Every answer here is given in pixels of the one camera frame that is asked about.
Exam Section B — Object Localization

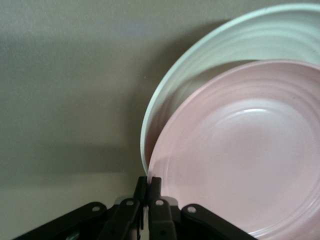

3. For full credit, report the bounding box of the beige plate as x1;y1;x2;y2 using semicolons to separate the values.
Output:
140;3;320;176

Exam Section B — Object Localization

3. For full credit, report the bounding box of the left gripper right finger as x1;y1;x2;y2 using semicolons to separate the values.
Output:
149;176;258;240

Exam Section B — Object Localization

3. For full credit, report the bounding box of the pink plate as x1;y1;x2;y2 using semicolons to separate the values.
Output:
147;59;320;240

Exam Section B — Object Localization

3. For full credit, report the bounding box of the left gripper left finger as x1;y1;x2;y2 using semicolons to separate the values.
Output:
12;176;148;240

